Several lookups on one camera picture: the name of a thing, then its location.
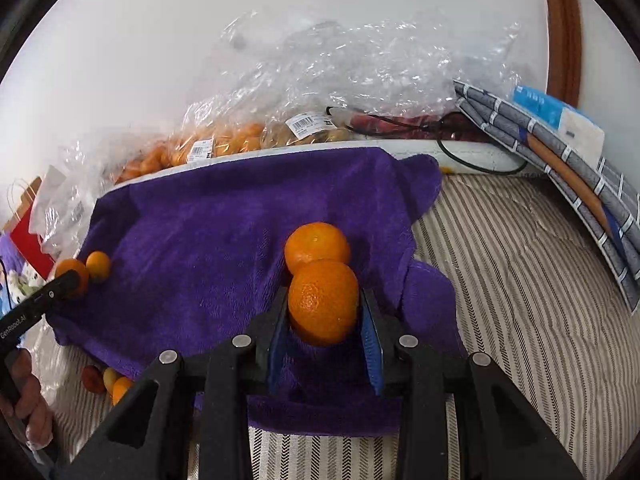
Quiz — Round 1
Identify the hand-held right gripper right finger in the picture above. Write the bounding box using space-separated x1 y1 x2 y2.
358 288 586 480

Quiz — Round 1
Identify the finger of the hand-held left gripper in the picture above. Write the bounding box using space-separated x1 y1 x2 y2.
38 270 81 306

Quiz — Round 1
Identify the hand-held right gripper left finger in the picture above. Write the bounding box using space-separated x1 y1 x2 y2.
56 286 291 480

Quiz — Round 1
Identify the small orange tangerine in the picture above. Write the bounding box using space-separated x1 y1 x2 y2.
85 251 112 282
54 258 91 300
111 377 135 406

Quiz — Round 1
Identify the large orange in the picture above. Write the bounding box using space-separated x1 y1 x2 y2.
284 222 352 276
288 259 360 346

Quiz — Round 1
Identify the clear bag of yellow fruits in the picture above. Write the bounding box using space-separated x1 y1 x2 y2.
262 110 353 150

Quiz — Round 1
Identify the clear bag of red fruits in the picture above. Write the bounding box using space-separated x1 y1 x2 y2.
350 110 496 144

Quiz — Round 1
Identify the person's left hand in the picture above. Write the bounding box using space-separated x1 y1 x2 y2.
0 349 55 447

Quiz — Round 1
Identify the red paper bag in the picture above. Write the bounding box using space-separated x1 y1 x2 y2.
2 177 57 281

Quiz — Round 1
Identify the crumpled clear plastic bag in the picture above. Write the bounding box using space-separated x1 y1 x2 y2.
30 145 113 261

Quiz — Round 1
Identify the small red fruit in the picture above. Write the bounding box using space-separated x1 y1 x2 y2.
82 365 107 395

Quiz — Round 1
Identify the purple towel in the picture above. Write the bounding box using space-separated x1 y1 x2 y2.
44 146 467 437

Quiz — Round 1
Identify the clear bag of tangerines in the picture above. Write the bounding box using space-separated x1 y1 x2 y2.
102 105 266 186

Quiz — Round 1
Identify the grey checked folded cloth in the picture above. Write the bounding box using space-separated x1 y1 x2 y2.
453 79 640 317

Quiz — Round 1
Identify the blue and white packet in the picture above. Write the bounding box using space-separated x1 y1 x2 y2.
513 84 606 167

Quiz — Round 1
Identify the black cable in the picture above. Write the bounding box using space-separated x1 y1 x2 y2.
325 106 529 176

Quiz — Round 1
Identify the brown wooden frame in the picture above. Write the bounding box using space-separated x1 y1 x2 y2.
536 0 584 106

